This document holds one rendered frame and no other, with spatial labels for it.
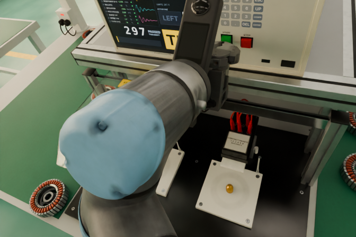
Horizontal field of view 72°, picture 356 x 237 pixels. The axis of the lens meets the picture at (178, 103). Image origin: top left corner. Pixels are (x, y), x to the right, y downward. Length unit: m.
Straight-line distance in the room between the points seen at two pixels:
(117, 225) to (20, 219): 1.76
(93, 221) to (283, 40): 0.40
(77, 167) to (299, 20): 0.39
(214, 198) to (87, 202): 0.50
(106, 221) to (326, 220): 0.63
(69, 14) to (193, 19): 1.28
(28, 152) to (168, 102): 0.93
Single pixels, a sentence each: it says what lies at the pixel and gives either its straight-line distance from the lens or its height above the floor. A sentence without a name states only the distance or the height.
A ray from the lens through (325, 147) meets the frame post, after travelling 0.63.
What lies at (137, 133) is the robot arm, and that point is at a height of 1.33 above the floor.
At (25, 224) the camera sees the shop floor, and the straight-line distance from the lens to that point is 1.95.
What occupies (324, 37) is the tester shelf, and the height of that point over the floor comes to 1.11.
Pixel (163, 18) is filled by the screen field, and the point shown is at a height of 1.22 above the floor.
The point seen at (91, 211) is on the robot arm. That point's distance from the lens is 0.27.
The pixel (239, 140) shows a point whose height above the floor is 0.91.
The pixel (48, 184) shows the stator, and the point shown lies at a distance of 0.92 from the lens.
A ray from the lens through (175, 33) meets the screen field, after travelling 0.53.
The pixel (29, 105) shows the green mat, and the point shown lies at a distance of 1.30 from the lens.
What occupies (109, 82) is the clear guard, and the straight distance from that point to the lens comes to 0.65.
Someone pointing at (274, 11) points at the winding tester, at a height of 1.24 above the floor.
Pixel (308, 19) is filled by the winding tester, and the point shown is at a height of 1.23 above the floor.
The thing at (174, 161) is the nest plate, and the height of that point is 0.78.
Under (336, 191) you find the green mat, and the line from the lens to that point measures 0.82.
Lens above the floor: 1.46
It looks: 47 degrees down
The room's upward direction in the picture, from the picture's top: 14 degrees counter-clockwise
